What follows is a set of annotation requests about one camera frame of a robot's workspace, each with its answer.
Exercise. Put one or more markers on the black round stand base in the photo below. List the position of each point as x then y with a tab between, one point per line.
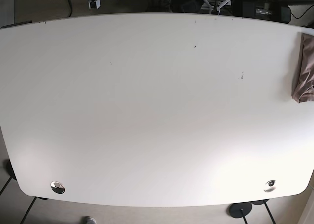
240	210

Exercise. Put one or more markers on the dusty pink T-shirt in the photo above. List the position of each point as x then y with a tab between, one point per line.
304	90

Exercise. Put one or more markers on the left metal table grommet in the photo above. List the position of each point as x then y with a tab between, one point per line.
57	187

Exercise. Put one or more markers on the right metal table grommet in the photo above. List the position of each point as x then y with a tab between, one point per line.
270	186

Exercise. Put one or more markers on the grey sneaker shoe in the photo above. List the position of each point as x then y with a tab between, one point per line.
88	220

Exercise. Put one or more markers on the metal table grommet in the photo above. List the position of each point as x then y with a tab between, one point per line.
270	186
57	187

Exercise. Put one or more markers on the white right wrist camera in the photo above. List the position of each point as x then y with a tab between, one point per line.
94	4

